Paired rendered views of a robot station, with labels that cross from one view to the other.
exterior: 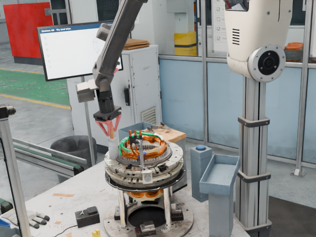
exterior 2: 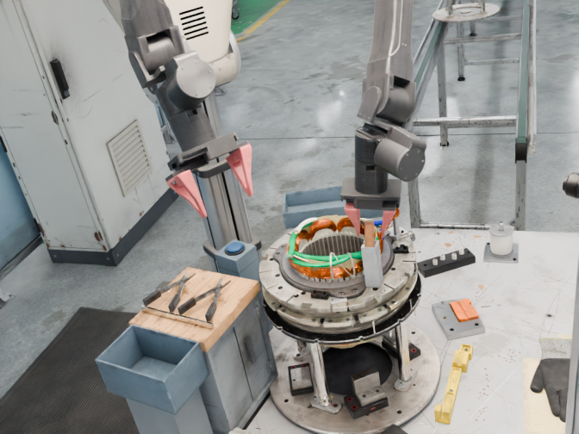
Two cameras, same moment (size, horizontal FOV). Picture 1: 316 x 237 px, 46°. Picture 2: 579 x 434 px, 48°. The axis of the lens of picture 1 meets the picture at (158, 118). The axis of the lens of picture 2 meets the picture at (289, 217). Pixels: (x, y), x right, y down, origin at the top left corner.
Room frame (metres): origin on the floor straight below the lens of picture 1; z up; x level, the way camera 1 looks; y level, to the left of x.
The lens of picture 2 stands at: (1.73, 1.10, 1.83)
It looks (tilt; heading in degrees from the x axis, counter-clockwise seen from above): 30 degrees down; 256
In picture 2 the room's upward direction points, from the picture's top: 11 degrees counter-clockwise
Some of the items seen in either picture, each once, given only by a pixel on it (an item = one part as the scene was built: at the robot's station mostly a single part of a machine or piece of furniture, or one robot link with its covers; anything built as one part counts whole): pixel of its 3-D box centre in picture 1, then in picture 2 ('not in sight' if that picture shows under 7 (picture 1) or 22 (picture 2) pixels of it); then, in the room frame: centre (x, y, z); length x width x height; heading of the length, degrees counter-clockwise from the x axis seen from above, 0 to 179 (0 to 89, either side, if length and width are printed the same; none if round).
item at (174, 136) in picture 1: (157, 136); (196, 306); (1.68, 0.01, 1.05); 0.20 x 0.19 x 0.02; 41
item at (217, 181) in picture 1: (221, 201); (339, 244); (1.27, -0.23, 0.92); 0.25 x 0.11 x 0.28; 159
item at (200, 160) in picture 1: (201, 173); (245, 292); (1.55, -0.19, 0.91); 0.07 x 0.07 x 0.25; 32
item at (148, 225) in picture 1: (147, 226); (396, 339); (1.27, 0.07, 0.83); 0.05 x 0.04 x 0.02; 101
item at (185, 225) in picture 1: (148, 217); (352, 366); (1.39, 0.07, 0.80); 0.39 x 0.39 x 0.01
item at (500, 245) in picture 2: not in sight; (501, 240); (0.84, -0.15, 0.82); 0.06 x 0.06 x 0.06
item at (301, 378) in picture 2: not in sight; (301, 375); (1.51, 0.07, 0.83); 0.05 x 0.04 x 0.02; 75
